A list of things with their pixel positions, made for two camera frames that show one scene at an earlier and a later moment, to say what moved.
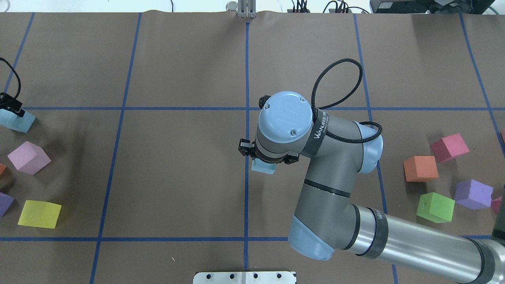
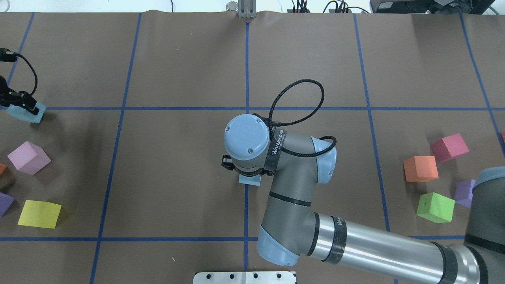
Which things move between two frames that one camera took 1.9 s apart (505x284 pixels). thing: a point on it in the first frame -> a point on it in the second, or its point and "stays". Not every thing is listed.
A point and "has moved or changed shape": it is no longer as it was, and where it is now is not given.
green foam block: x=435 y=207 stays
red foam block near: x=449 y=147 stays
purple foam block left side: x=6 y=200 stays
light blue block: x=22 y=124 has moved or changed shape
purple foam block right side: x=473 y=194 stays
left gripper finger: x=9 y=103 -> x=8 y=96
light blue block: x=258 y=165 has moved or changed shape
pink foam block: x=28 y=158 stays
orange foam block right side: x=420 y=169 stays
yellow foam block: x=40 y=213 stays
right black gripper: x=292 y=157 -> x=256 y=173
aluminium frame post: x=246 y=9 stays
